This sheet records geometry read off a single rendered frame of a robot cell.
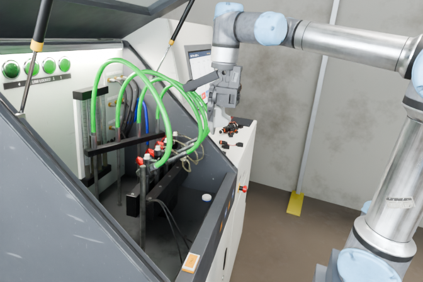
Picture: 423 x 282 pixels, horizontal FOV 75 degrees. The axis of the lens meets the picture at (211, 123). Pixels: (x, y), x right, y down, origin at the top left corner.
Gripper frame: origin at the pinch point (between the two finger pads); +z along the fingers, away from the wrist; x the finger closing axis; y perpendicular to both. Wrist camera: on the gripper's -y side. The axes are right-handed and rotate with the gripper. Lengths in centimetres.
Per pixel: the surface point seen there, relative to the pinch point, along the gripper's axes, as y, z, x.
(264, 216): 21, 123, 141
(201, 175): -10.2, 33.0, 30.0
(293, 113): 32, 40, 196
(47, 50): -46, -19, -12
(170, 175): -17.1, 25.0, 11.1
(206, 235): 4.3, 28.2, -11.5
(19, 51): -46, -19, -21
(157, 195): -16.0, 25.2, -2.3
